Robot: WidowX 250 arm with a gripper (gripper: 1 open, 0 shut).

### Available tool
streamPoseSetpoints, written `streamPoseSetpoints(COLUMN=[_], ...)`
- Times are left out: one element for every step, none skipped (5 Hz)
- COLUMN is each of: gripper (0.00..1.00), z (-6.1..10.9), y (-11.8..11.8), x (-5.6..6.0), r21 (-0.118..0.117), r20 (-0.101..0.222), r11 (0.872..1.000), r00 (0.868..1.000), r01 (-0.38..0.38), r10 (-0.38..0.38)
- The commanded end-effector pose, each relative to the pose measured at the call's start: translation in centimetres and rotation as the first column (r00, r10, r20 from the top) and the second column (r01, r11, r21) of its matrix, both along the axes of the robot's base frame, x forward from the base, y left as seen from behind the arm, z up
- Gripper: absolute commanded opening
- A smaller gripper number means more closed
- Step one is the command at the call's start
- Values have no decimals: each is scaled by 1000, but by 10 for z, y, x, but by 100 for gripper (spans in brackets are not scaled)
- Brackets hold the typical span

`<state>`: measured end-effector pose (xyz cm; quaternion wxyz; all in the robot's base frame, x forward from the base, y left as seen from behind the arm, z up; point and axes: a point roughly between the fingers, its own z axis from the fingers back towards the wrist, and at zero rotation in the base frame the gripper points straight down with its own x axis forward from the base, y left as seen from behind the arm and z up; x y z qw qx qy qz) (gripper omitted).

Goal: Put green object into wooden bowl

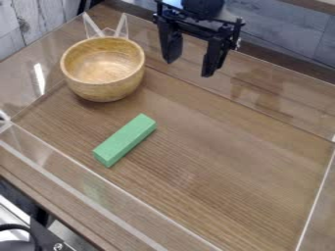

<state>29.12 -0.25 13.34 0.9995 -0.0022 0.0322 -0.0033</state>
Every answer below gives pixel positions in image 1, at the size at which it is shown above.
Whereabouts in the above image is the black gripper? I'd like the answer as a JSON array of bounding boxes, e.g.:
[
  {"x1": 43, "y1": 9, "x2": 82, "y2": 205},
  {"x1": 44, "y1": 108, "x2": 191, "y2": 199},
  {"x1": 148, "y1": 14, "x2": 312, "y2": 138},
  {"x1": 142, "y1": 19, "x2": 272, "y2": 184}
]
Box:
[{"x1": 154, "y1": 0, "x2": 246, "y2": 77}]

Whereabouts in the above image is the green rectangular block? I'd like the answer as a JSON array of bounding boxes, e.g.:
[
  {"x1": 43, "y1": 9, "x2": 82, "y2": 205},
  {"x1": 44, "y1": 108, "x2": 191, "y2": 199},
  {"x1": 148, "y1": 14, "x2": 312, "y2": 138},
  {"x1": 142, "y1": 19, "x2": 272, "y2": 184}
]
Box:
[{"x1": 94, "y1": 114, "x2": 158, "y2": 168}]

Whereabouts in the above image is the wooden bowl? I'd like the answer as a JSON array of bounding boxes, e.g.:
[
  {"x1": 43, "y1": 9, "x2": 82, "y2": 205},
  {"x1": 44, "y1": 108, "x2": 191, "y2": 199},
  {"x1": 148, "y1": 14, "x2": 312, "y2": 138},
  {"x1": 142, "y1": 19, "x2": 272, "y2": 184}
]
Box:
[{"x1": 60, "y1": 37, "x2": 146, "y2": 102}]

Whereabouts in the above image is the clear acrylic enclosure wall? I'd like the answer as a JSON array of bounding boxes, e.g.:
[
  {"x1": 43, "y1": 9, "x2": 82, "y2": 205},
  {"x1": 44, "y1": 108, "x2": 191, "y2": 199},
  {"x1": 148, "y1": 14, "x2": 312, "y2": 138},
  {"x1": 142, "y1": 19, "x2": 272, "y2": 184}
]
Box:
[{"x1": 0, "y1": 18, "x2": 335, "y2": 251}]

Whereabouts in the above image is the black metal bracket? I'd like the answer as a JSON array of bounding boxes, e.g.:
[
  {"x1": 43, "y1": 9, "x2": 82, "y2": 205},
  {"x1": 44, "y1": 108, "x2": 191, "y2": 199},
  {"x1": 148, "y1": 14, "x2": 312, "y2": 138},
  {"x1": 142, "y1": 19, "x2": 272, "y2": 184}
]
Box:
[{"x1": 31, "y1": 219, "x2": 76, "y2": 251}]

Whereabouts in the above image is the black cable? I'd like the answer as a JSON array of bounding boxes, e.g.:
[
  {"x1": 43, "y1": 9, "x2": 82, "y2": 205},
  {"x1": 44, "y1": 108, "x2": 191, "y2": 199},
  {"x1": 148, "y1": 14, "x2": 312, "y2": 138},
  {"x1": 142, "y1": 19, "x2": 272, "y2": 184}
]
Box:
[{"x1": 0, "y1": 223, "x2": 35, "y2": 246}]

